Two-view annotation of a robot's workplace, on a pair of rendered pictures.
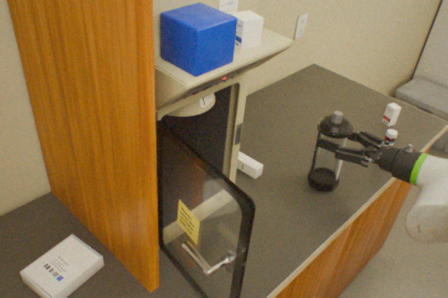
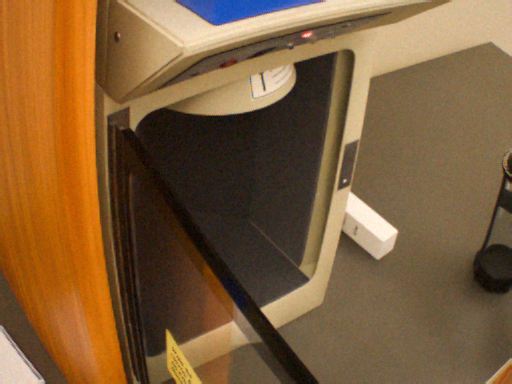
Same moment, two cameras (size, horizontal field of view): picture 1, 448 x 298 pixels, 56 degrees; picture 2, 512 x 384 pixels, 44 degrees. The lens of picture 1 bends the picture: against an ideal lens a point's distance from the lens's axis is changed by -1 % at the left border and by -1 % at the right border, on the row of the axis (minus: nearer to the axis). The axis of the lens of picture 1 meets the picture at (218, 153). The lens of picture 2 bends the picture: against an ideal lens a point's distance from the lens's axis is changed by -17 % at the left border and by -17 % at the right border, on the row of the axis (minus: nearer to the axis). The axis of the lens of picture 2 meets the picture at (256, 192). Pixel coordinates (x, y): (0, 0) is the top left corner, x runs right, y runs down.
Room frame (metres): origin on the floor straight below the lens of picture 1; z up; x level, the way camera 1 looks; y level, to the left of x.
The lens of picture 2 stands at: (0.29, -0.03, 1.73)
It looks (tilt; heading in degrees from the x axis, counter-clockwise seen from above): 42 degrees down; 7
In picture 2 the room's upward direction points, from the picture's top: 6 degrees clockwise
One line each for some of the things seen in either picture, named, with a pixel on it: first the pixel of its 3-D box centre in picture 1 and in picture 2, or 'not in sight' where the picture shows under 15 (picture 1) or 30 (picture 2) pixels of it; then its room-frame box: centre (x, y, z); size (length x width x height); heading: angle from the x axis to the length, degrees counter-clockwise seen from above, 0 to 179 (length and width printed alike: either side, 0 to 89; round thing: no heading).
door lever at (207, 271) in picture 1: (204, 255); not in sight; (0.53, 0.01, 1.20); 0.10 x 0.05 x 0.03; 41
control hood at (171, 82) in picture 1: (224, 71); (310, 20); (0.81, 0.00, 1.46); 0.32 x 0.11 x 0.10; 139
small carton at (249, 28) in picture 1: (245, 29); not in sight; (0.85, -0.03, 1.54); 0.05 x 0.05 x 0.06; 37
